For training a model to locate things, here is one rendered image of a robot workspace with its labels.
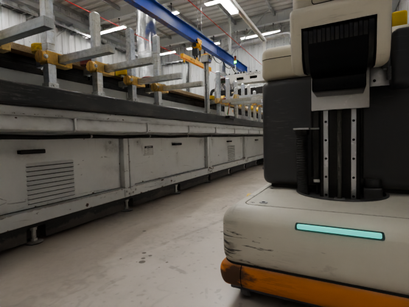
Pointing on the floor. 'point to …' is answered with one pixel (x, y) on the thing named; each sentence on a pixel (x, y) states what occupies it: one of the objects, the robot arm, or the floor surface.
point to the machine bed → (101, 162)
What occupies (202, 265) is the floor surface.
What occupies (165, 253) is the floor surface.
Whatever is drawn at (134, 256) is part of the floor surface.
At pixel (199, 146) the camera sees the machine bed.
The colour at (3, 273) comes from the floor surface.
